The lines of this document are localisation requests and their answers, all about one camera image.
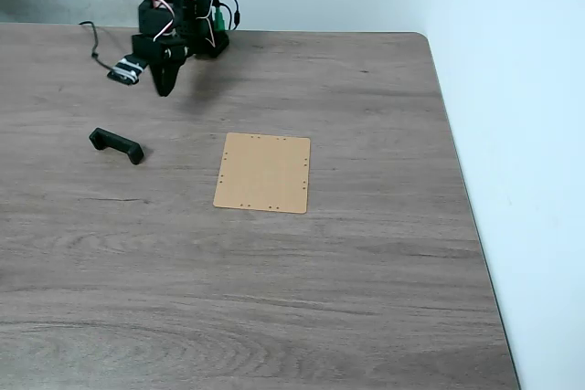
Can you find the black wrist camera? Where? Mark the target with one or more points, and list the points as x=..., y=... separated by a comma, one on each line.
x=128, y=69

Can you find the black U-shaped block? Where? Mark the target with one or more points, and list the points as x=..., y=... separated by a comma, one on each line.
x=116, y=140

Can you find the green table clamp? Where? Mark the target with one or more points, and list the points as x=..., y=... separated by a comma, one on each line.
x=218, y=20

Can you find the tan board with holes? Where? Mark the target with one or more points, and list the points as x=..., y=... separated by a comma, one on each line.
x=265, y=175

